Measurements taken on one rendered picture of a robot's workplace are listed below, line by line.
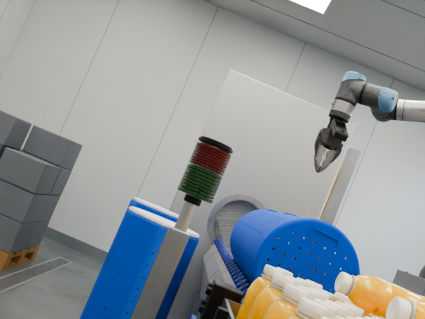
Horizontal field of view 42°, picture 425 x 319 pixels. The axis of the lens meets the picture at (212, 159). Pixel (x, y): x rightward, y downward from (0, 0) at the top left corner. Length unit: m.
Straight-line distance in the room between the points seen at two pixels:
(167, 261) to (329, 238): 0.69
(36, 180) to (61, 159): 0.46
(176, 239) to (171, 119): 5.76
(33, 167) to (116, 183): 2.07
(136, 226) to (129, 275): 0.16
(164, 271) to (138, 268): 0.98
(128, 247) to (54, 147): 3.29
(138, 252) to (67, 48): 5.32
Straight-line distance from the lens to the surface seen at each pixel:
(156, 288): 0.93
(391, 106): 1.91
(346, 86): 1.93
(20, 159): 4.79
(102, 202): 6.68
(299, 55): 6.87
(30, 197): 4.76
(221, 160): 0.91
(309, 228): 1.50
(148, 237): 1.89
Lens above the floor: 1.16
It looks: 4 degrees up
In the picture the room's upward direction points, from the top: 23 degrees clockwise
